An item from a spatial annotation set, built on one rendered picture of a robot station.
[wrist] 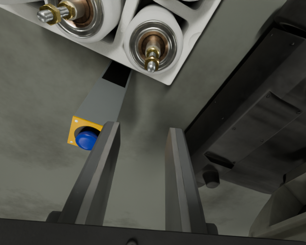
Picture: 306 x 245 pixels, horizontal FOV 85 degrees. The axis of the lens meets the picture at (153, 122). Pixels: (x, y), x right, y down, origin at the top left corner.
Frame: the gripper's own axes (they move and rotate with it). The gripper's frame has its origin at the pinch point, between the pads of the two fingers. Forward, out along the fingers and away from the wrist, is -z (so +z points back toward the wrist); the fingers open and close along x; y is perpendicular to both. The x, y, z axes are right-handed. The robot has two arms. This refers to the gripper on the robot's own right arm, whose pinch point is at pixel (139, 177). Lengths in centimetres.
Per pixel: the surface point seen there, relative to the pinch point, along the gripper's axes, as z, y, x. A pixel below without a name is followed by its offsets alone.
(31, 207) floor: -48, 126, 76
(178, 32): -23.3, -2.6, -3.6
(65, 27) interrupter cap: -22.7, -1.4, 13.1
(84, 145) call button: -15.1, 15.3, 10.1
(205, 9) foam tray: -30.1, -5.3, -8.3
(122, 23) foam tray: -30.1, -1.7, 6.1
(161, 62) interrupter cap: -22.7, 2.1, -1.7
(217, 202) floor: -48, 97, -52
